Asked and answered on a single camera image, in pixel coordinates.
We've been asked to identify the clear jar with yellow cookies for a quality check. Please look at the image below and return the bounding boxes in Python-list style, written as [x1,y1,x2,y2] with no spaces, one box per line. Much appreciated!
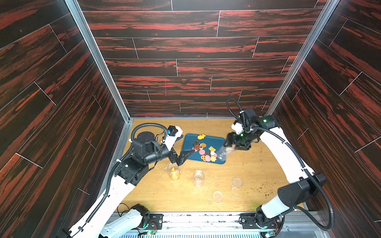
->
[167,163,181,180]

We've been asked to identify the clear jar with pink cookie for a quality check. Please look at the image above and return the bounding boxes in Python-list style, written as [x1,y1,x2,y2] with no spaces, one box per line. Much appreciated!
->
[216,146,235,162]

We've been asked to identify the clear jar with mixed cookies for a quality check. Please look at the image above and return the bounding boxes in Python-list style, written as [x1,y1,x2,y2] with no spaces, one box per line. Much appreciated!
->
[193,170,205,188]

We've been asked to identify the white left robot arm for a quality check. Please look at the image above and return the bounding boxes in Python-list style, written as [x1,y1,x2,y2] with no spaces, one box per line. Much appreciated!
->
[67,125,194,238]

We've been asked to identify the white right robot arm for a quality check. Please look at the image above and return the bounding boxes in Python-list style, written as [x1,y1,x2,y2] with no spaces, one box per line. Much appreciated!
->
[224,116,326,220]

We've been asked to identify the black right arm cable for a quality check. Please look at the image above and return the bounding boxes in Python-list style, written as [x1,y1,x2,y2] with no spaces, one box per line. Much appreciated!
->
[226,98,335,232]

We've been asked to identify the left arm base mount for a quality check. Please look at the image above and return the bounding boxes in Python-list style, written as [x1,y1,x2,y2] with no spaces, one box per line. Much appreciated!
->
[132,203,164,237]

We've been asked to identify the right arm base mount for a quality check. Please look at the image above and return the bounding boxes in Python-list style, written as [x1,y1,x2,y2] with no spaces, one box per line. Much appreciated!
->
[238,206,285,238]

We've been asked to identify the aluminium frame post left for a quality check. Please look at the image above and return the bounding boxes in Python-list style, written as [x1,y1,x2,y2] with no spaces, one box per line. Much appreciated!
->
[65,0,133,175]

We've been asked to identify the aluminium frame post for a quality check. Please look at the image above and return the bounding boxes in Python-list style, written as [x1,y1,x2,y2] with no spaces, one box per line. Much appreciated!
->
[266,0,340,116]
[65,0,133,175]

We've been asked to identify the aluminium frame post right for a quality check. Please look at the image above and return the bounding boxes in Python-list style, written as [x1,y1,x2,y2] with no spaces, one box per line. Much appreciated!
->
[266,0,340,116]

